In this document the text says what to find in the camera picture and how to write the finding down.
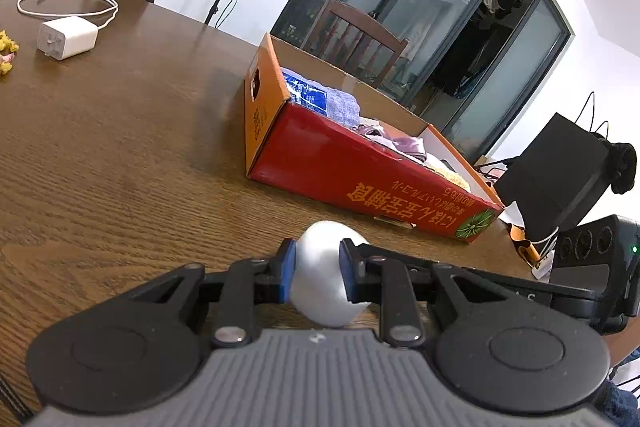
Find black paper bag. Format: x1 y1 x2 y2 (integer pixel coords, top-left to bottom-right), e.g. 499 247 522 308
496 92 613 235

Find white charger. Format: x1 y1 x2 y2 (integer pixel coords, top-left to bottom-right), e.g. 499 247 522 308
39 16 98 62

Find yellow dried petals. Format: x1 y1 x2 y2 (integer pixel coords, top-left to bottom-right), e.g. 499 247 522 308
0 29 21 75

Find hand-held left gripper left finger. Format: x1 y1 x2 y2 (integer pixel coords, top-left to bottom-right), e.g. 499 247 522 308
122 238 299 348

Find white round sponge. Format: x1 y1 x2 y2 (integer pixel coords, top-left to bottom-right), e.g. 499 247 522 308
290 220 372 328

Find lavender cloth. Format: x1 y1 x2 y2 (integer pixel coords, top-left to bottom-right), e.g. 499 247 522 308
352 119 428 165

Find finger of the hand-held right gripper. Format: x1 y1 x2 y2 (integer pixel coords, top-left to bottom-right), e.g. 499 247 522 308
356 243 453 278

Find red and orange cardboard box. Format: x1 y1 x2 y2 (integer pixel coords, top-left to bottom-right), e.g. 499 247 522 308
244 32 505 244

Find blue printed packet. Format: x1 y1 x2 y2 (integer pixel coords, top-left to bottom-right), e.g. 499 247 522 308
280 67 331 118

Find orange curled strip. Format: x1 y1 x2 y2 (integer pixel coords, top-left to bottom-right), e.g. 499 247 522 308
507 222 543 269

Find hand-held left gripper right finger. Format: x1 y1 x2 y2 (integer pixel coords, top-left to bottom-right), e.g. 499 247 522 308
339 238 526 348

